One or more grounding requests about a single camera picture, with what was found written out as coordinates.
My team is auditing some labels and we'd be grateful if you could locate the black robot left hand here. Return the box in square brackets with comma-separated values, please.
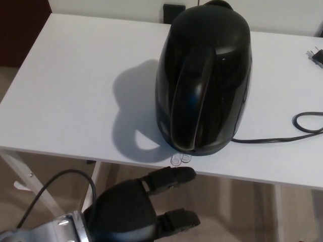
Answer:
[83, 166, 201, 242]

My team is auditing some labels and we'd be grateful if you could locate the white hook on table leg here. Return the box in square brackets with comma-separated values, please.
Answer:
[13, 180, 29, 190]

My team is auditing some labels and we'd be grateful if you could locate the white table with metal legs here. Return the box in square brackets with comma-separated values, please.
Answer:
[0, 13, 323, 242]

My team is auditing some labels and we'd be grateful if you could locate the black electric kettle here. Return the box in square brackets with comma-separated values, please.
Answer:
[154, 0, 254, 156]

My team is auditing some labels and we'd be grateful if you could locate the dark brown wooden door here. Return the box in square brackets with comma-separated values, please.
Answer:
[0, 0, 52, 69]

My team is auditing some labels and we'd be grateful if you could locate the black power plug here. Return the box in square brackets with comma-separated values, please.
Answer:
[305, 46, 323, 69]

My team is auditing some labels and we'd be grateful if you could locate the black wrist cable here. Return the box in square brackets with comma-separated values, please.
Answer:
[16, 169, 98, 228]

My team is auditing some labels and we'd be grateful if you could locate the clear kettle switch lever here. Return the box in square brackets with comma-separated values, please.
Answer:
[170, 153, 193, 166]

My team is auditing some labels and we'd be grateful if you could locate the black kettle power cable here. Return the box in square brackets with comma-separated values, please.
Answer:
[231, 111, 323, 145]

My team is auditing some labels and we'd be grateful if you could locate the black wall outlet plate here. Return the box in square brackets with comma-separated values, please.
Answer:
[163, 3, 186, 24]

